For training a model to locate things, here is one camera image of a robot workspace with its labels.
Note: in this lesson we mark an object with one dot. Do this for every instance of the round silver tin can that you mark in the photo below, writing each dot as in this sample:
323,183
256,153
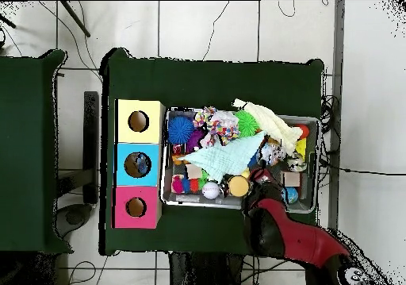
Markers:
296,163

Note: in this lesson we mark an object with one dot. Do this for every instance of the wooden box with three holes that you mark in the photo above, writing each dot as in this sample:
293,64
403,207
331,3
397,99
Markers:
152,196

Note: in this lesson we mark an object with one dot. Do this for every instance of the purple spiky ball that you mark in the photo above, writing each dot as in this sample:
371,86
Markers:
194,141

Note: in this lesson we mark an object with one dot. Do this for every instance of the tan round bun toy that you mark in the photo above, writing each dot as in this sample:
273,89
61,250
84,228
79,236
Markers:
238,186

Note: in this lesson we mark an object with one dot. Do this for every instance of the small wooden cube block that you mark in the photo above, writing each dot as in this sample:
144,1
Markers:
291,179

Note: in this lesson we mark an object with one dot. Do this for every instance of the side table with green cloth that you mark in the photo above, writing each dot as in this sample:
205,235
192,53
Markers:
41,170

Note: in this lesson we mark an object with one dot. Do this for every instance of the mint green cloth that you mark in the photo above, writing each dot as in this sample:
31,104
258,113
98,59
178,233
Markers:
219,158

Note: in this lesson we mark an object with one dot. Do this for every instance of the small blue globe ball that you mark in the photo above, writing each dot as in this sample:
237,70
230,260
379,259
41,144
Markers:
290,195

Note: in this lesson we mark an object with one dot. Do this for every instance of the shallow clear mesh bin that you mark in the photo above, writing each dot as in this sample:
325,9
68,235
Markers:
166,196

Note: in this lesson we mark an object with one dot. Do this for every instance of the small red ball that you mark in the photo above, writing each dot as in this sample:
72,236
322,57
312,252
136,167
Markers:
303,130

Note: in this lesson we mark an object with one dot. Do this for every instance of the green spiky ball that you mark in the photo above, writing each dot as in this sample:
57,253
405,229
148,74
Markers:
247,124

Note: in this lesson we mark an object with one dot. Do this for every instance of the colourful patterned cloth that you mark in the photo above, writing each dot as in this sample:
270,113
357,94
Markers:
222,127
200,117

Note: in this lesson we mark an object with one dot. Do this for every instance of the pale pink ball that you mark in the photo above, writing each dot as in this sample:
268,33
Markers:
210,190

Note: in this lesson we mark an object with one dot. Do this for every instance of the blue spiky ball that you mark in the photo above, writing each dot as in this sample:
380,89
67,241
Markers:
181,129

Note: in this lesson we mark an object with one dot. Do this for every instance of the pale yellow cloth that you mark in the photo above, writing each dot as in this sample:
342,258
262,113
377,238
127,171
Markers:
266,123

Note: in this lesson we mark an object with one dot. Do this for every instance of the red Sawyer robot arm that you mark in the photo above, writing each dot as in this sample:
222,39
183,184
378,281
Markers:
298,237

